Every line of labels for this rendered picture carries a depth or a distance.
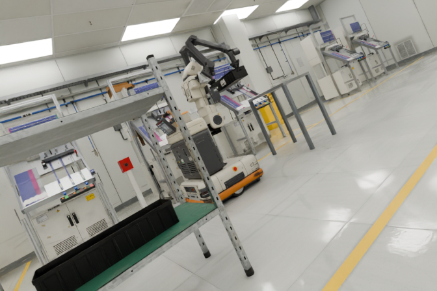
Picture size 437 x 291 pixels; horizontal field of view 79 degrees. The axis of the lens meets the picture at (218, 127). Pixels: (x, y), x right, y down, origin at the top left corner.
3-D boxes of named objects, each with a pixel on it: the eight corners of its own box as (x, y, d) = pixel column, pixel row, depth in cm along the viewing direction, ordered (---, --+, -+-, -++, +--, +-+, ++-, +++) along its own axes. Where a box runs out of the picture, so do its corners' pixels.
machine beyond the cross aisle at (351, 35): (402, 66, 721) (373, 2, 718) (389, 73, 676) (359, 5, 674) (355, 84, 835) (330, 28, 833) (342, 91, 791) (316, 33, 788)
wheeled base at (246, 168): (211, 210, 227) (198, 184, 227) (186, 205, 283) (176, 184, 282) (266, 175, 259) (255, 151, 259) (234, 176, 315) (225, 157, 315)
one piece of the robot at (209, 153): (209, 191, 234) (170, 106, 233) (188, 190, 282) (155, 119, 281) (238, 174, 250) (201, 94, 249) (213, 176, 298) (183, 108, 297)
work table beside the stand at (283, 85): (313, 149, 288) (282, 82, 287) (272, 155, 349) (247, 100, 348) (337, 133, 309) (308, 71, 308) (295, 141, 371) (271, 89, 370)
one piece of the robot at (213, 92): (212, 104, 268) (203, 85, 267) (201, 111, 292) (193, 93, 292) (224, 99, 275) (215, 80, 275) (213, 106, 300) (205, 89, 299)
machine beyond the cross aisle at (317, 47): (378, 80, 644) (346, 8, 641) (363, 89, 599) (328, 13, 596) (330, 97, 758) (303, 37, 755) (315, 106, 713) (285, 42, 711)
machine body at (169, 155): (211, 177, 398) (193, 139, 397) (170, 201, 359) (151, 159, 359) (192, 179, 452) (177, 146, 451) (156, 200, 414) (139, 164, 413)
